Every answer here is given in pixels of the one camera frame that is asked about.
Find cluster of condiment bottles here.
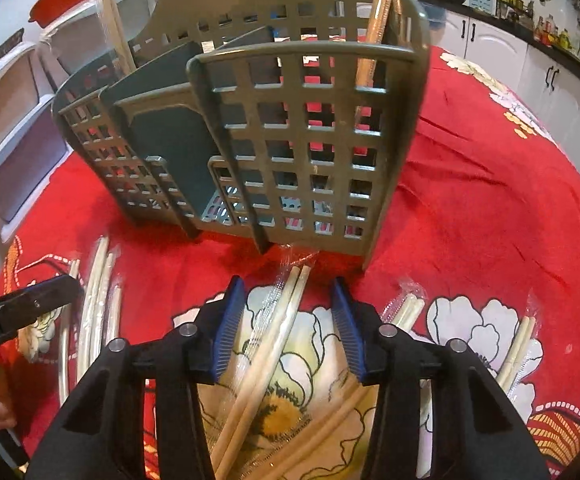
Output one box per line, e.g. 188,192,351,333
534,14,580,52

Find wooden chopsticks pair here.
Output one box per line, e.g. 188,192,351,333
104,284,124,348
209,247,318,480
265,380,378,480
97,0,137,75
76,236,117,386
494,314,540,388
381,285,428,333
355,0,401,93

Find metal spice rack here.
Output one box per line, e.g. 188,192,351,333
496,0,529,20

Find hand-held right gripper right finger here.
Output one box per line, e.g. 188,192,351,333
330,277,553,480

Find red floral tablecloth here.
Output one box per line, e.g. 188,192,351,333
0,45,580,480

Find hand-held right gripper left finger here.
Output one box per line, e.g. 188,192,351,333
25,276,248,480

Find person's left hand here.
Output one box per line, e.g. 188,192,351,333
0,385,19,431

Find white kitchen base cabinets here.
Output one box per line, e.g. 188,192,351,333
422,2,580,133

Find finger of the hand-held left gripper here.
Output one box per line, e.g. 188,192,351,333
0,275,86,335

